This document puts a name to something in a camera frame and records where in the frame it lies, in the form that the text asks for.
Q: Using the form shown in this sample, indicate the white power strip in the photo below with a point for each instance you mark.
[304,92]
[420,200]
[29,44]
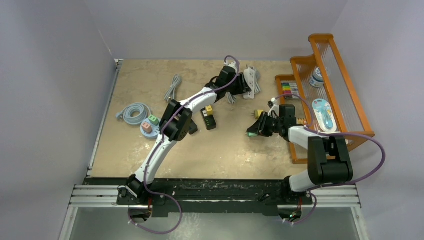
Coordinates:
[250,75]

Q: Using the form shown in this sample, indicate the green plug adapter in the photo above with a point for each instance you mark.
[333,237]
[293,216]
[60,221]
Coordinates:
[251,135]

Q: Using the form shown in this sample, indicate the black strip with pink plugs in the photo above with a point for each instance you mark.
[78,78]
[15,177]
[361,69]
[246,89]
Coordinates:
[193,128]

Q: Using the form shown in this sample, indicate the green plug on round socket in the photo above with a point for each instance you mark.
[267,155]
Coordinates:
[154,120]

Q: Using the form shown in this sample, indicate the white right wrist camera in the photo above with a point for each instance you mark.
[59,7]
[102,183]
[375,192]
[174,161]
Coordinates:
[274,108]

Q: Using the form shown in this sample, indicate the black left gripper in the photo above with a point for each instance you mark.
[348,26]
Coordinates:
[242,87]

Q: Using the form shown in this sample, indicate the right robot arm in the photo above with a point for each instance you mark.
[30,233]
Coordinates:
[328,160]

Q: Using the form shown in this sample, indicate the aluminium table edge rail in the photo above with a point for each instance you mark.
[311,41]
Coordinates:
[119,63]

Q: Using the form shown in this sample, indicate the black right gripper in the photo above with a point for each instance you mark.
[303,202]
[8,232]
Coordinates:
[260,126]

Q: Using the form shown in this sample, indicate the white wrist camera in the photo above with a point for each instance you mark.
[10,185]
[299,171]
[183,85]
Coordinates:
[234,65]
[274,108]

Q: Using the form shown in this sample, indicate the black strip with green USB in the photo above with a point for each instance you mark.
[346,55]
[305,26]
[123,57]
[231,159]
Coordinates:
[209,120]

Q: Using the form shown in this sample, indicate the pink plug on round socket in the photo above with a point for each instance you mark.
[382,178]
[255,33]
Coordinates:
[146,127]

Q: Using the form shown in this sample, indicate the blue packaged item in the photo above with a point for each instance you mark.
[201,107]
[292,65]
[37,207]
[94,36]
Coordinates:
[324,115]

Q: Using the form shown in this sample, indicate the colourful box on rack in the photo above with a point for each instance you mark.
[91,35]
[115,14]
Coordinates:
[290,90]

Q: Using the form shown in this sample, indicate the orange wooden rack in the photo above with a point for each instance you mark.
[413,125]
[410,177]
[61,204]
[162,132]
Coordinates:
[338,88]

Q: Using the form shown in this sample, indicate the black aluminium robot base frame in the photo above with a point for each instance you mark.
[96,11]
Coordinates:
[227,196]

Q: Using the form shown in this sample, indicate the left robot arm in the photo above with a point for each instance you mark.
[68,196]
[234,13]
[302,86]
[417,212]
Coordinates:
[175,123]

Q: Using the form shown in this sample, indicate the light blue round socket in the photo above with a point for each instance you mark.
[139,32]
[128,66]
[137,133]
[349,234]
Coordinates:
[154,134]

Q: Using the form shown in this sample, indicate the yellow plug adapter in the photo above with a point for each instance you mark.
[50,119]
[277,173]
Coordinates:
[257,113]

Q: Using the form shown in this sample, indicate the yellow plug on black strip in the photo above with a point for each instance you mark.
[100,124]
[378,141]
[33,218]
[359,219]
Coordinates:
[209,110]

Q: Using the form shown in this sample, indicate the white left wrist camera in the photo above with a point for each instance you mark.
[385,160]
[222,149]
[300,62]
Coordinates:
[234,65]

